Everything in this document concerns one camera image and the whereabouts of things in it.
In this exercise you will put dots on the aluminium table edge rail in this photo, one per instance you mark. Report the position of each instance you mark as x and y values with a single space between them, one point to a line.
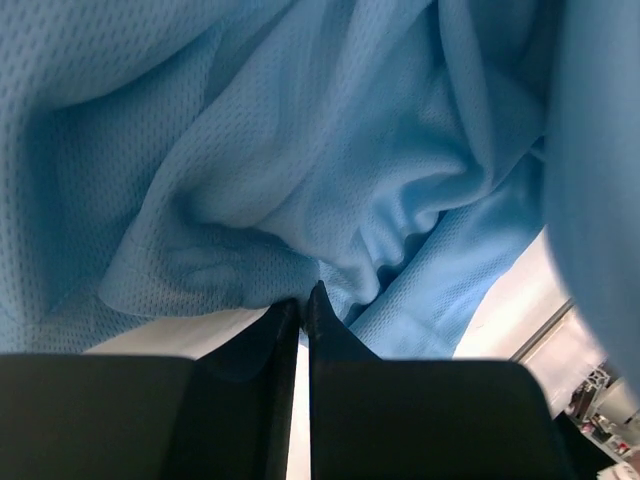
541 333

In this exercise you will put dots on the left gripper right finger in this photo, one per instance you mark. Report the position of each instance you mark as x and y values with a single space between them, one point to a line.
372 418

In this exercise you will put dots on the light blue shorts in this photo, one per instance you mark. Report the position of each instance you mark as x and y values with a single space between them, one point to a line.
178 158

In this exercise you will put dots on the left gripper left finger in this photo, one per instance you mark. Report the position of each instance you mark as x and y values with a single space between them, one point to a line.
224 416

